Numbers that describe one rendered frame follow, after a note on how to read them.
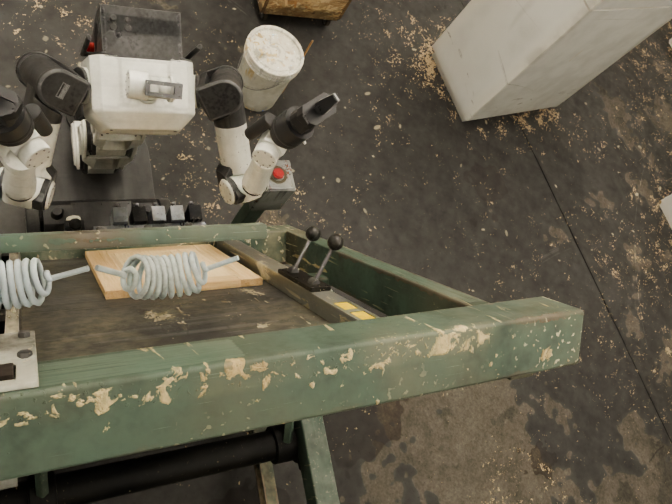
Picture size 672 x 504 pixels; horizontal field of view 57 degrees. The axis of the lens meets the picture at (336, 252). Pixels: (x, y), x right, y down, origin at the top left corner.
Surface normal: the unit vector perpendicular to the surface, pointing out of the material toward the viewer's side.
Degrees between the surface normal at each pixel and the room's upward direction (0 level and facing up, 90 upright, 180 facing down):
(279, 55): 0
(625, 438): 0
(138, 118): 69
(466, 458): 0
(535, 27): 90
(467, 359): 31
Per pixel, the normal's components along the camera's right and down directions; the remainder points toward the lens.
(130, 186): 0.40, -0.33
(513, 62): -0.84, 0.22
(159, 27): 0.45, 0.06
